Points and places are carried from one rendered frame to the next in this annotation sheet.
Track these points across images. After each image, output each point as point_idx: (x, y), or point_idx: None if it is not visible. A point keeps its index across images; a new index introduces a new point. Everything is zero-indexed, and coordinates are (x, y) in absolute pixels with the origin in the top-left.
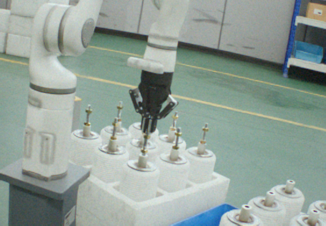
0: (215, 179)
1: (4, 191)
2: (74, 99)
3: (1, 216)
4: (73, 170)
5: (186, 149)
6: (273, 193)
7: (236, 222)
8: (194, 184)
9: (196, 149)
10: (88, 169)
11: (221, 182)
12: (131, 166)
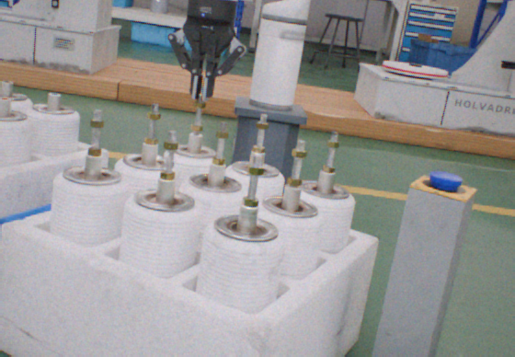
0: (41, 221)
1: (443, 347)
2: (261, 27)
3: (378, 300)
4: (247, 105)
5: (124, 181)
6: (0, 98)
7: (65, 107)
8: None
9: (101, 179)
10: (235, 106)
11: (28, 216)
12: (206, 147)
